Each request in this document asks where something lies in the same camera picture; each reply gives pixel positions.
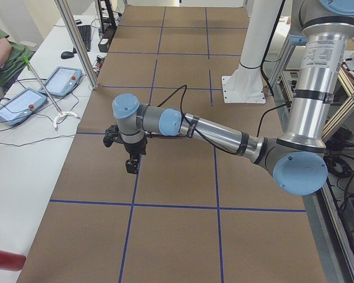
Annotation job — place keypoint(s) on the seated person green shirt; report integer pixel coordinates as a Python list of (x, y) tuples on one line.
[(11, 61)]

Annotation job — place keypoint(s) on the black small box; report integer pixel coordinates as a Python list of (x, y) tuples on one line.
[(104, 45)]

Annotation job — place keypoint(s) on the aluminium frame post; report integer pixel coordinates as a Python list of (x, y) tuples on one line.
[(74, 34)]

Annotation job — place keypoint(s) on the black computer mouse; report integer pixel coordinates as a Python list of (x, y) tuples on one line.
[(66, 55)]

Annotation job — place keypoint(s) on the metal reacher grabber stick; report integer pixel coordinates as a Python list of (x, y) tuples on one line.
[(61, 114)]

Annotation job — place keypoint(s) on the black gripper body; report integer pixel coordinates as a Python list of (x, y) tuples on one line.
[(134, 148)]

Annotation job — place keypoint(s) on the far teach pendant tablet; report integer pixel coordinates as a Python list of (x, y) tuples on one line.
[(62, 81)]

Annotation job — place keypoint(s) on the black keyboard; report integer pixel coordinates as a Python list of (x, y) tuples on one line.
[(85, 33)]

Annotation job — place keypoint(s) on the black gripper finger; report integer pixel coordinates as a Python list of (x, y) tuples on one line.
[(132, 164)]

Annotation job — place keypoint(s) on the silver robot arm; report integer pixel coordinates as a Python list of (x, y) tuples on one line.
[(295, 159)]

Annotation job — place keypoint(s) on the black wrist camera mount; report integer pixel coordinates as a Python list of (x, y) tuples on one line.
[(112, 135)]

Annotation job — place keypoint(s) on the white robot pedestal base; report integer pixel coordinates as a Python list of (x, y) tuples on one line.
[(245, 84)]

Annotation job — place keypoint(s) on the red cylinder bottle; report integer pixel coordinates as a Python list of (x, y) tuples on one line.
[(11, 261)]

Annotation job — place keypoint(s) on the teach pendant tablet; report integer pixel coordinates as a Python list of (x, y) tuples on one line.
[(62, 81), (21, 107)]

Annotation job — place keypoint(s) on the near teach pendant tablet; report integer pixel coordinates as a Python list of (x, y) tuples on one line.
[(21, 107)]

